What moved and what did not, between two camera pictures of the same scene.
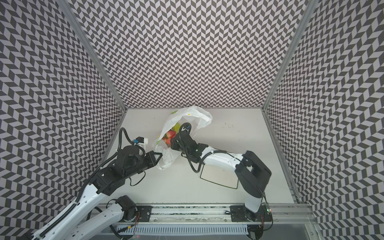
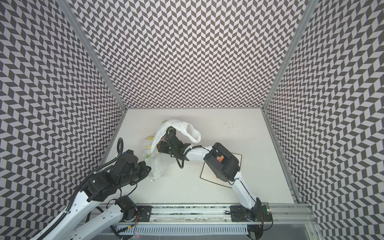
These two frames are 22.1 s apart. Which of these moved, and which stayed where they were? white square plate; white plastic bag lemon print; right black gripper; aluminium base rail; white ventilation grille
Moved: right black gripper; white plastic bag lemon print
Stayed: white ventilation grille; aluminium base rail; white square plate
